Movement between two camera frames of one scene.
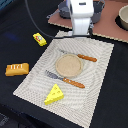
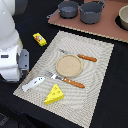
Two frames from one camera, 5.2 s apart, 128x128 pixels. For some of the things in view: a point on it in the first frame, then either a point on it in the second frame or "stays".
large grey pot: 98,6 stays
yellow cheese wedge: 55,95 stays
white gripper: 81,12 → 14,62
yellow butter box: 39,38 stays
